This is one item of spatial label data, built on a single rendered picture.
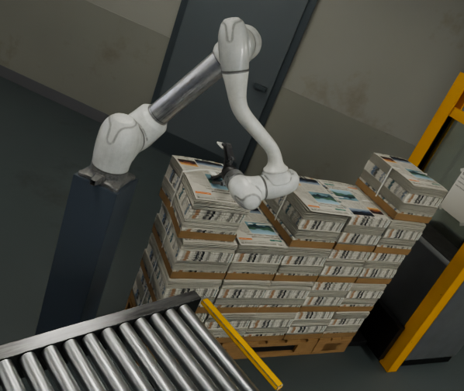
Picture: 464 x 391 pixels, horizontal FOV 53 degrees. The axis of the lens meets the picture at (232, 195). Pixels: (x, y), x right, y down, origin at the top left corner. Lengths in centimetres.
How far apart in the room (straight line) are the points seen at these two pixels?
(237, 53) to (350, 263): 148
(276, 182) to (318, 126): 264
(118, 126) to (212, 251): 73
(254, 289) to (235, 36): 133
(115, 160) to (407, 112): 309
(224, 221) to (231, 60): 75
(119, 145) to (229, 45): 57
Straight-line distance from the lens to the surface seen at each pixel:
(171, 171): 226
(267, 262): 241
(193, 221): 206
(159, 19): 474
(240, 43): 172
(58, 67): 530
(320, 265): 263
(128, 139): 189
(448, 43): 443
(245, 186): 182
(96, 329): 164
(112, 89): 502
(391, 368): 348
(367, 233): 266
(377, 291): 308
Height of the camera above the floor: 197
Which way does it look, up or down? 25 degrees down
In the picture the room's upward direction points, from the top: 23 degrees clockwise
